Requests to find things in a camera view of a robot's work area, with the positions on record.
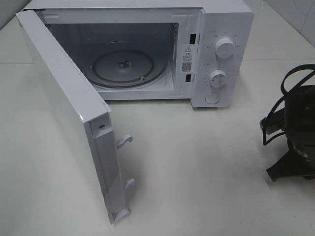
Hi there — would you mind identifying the white microwave door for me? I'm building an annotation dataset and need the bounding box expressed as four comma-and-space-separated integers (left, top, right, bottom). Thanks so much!
16, 10, 135, 223

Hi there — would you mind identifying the white upper power knob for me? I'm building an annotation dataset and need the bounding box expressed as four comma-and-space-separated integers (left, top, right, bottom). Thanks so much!
215, 36, 236, 59

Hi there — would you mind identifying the glass microwave turntable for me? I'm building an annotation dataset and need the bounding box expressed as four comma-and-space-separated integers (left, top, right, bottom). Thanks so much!
87, 42, 168, 89

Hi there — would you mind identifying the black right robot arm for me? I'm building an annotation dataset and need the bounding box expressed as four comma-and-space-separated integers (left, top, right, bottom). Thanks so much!
285, 86, 315, 174

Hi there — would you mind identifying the white timer knob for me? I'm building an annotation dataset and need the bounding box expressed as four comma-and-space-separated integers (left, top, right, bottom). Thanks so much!
209, 69, 227, 88

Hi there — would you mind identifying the white microwave oven body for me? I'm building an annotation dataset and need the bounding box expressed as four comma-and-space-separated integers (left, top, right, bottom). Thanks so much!
20, 0, 254, 108

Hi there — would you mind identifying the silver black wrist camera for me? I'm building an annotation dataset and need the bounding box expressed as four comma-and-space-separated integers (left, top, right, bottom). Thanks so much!
259, 108, 285, 146

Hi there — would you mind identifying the round white door button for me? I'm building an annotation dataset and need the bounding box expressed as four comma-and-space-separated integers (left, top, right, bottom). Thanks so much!
205, 92, 221, 104

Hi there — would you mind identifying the black camera cable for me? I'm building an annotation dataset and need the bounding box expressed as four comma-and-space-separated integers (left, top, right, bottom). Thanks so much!
260, 64, 315, 147

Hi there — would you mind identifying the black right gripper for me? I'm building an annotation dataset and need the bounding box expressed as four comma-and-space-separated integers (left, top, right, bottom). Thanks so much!
266, 108, 315, 182

